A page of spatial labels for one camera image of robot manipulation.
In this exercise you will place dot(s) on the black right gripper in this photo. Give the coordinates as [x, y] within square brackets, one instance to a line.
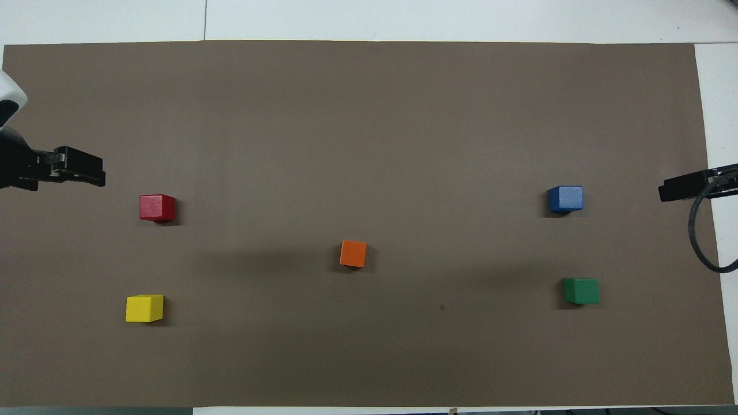
[725, 181]

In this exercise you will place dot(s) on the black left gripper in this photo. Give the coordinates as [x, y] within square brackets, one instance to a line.
[17, 164]

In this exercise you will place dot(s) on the red wooden block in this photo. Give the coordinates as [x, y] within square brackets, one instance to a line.
[155, 206]

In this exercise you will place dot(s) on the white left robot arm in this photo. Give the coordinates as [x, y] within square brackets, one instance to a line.
[10, 92]

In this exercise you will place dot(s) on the blue wooden block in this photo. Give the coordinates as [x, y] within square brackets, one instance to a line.
[566, 199]

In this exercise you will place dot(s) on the green wooden block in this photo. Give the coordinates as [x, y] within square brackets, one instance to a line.
[581, 290]

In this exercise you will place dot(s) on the yellow wooden block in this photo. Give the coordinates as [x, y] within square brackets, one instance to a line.
[144, 308]

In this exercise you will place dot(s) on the orange wooden block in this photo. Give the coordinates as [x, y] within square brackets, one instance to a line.
[353, 253]

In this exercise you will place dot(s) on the brown table mat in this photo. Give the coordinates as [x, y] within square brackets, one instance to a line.
[369, 144]

